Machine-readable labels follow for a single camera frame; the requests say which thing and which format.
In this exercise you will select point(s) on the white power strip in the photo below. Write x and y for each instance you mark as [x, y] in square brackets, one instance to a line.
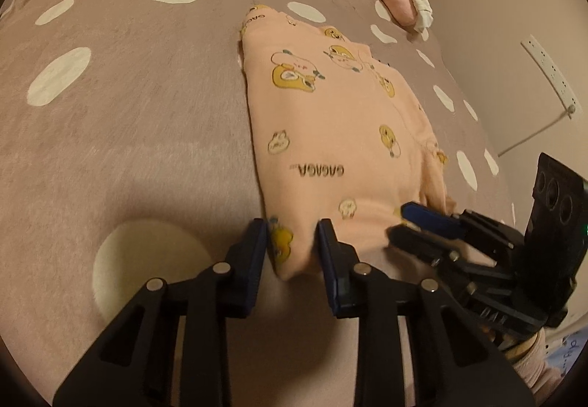
[549, 67]

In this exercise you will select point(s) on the polka dot bed blanket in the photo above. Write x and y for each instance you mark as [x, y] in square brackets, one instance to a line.
[138, 113]

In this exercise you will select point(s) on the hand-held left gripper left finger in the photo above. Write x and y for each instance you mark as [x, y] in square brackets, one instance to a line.
[256, 251]

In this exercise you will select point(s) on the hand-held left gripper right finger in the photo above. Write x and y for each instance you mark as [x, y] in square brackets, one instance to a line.
[327, 251]

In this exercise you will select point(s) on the blue printed cloth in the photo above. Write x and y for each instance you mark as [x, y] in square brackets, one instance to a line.
[567, 356]

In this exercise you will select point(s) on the pink printed small garment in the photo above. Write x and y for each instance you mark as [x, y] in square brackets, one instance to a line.
[330, 127]

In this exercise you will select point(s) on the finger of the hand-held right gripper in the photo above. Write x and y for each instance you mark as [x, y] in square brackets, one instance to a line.
[432, 219]
[422, 246]

